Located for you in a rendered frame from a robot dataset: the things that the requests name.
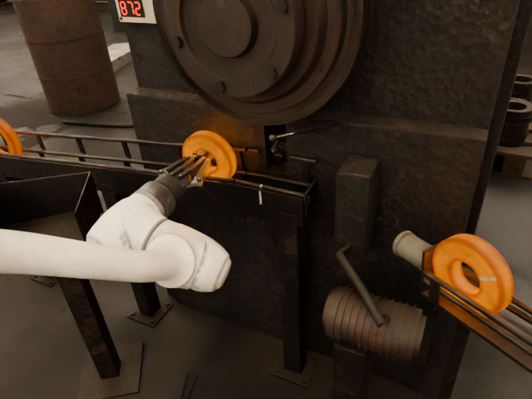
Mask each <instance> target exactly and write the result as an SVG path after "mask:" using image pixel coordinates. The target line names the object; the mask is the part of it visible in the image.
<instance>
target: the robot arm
mask: <svg viewBox="0 0 532 399"><path fill-rule="evenodd" d="M192 154H193V156H192V157H190V155H187V156H185V157H183V158H182V159H180V160H178V161H176V162H174V163H173V164H172V165H169V166H167V167H166V168H164V169H159V170H158V174H159V177H158V178H156V179H155V180H154V181H149V182H147V183H145V184H144V185H143V186H142V187H141V188H140V189H139V190H137V191H136V192H134V193H133V194H132V195H131V196H129V197H127V198H125V199H122V200H121V201H120V202H118V203H116V204H115V205H114V206H112V207H111V208H109V209H108V210H107V211H106V212H105V213H104V214H103V215H102V216H101V217H100V218H99V219H98V220H97V222H96V223H95V224H94V225H93V227H92V228H91V229H90V231H89V232H88V234H87V235H86V237H87V238H86V241H78V240H73V239H68V238H63V237H55V236H50V235H45V234H35V233H30V232H24V231H18V230H3V229H0V274H26V275H38V276H58V277H68V278H79V279H99V280H110V281H120V282H134V283H149V282H156V283H157V284H159V285H161V286H163V287H168V288H174V287H175V288H183V289H186V290H187V289H189V288H190V289H192V290H194V291H200V292H212V291H215V290H217V289H219V288H220V287H221V286H222V285H223V284H224V282H225V280H226V277H227V275H228V273H229V270H230V266H231V260H230V256H229V254H228V252H227V251H226V250H225V249H224V248H223V247H222V246H221V245H220V244H219V243H218V242H216V241H215V240H214V239H212V238H210V237H208V236H207V235H205V234H202V233H200V232H199V231H197V230H194V229H193V228H191V227H188V226H185V225H183V224H180V223H177V222H173V221H171V220H169V219H167V217H168V216H169V215H170V214H171V213H172V212H173V211H174V210H175V207H176V204H177V203H178V202H179V201H180V200H181V199H182V198H183V196H184V193H185V192H186V191H187V190H189V189H191V188H192V187H193V186H198V188H202V187H203V182H204V180H205V179H206V177H207V175H208V174H209V172H210V170H211V159H212V158H213V157H214V156H213V155H212V154H210V153H209V152H207V151H205V150H202V151H200V152H199V153H198V154H197V153H192ZM185 161H186V162H185ZM194 178H195V179H194ZM193 179H194V180H193Z"/></svg>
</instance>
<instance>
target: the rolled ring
mask: <svg viewBox="0 0 532 399"><path fill-rule="evenodd" d="M0 134H1V135H2V136H3V138H4V139H5V141H6V143H7V145H8V147H9V153H8V152H5V151H4V150H2V149H1V148H0V152H1V153H7V154H21V155H22V145H21V141H20V139H19V138H18V136H17V134H16V132H15V131H14V129H13V128H12V127H11V126H10V125H9V124H8V123H7V122H6V121H5V120H3V119H2V118H0Z"/></svg>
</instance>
